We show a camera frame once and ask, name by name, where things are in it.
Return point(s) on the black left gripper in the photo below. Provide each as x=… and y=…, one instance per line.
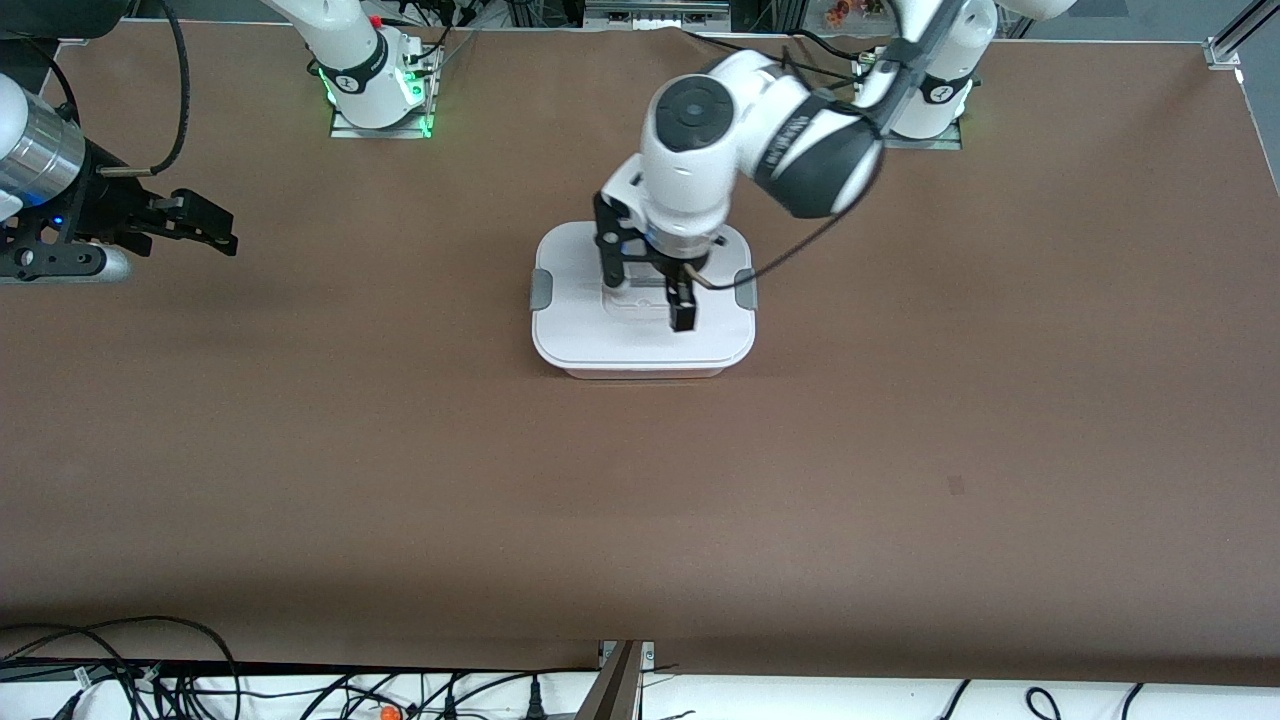
x=681, y=272

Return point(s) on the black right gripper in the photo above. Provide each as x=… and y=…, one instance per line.
x=103, y=193

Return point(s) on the white box lid grey clips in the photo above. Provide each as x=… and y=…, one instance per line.
x=600, y=340

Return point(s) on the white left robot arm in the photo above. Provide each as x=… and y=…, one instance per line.
x=690, y=170

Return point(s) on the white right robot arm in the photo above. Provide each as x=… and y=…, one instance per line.
x=355, y=60

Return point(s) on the translucent pink plastic box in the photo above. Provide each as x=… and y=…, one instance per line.
x=645, y=373

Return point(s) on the brown table cover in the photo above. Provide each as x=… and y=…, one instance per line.
x=640, y=520

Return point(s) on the grey metal rack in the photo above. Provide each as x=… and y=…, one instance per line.
x=655, y=12

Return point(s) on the colourful small toys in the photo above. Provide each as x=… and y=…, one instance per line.
x=840, y=12

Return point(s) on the black power plug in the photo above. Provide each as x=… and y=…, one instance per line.
x=450, y=708
x=535, y=705

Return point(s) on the black edge strip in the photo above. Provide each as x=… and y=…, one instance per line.
x=300, y=666

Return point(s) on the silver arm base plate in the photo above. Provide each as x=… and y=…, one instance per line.
x=945, y=143
x=345, y=130

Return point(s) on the aluminium profile with bracket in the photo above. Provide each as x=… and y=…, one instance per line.
x=612, y=690

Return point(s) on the silver aluminium frame corner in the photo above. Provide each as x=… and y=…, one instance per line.
x=1222, y=52

